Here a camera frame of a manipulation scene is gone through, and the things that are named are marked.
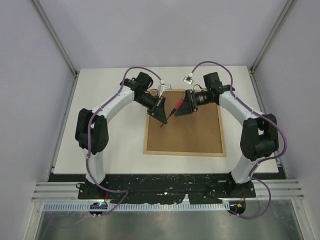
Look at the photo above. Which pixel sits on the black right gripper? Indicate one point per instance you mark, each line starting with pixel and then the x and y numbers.
pixel 189 105

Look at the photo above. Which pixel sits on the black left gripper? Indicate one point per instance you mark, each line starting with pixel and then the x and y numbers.
pixel 158 112

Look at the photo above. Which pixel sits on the red handled screwdriver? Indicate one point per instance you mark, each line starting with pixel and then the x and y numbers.
pixel 175 108

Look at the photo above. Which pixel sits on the wooden picture frame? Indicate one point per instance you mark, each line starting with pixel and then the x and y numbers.
pixel 199 134

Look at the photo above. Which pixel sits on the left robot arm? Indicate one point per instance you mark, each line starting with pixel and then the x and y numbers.
pixel 92 132

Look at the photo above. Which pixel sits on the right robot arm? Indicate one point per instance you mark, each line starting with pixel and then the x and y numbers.
pixel 259 136

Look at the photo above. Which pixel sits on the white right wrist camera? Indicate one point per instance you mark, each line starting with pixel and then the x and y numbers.
pixel 188 79

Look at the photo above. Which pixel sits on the black speckled base plate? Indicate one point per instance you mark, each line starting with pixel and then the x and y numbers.
pixel 164 189

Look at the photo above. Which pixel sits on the aluminium rail across front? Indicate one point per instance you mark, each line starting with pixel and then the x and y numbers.
pixel 280 189

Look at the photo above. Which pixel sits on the white slotted cable duct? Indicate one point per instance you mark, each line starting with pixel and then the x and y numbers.
pixel 145 207

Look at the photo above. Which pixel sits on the left aluminium corner post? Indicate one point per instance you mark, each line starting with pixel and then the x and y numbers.
pixel 53 34

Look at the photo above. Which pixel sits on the aluminium corner post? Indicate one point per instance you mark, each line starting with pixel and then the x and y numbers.
pixel 277 26
pixel 53 34

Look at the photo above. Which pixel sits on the right aluminium corner post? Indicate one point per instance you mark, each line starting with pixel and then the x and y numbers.
pixel 277 26

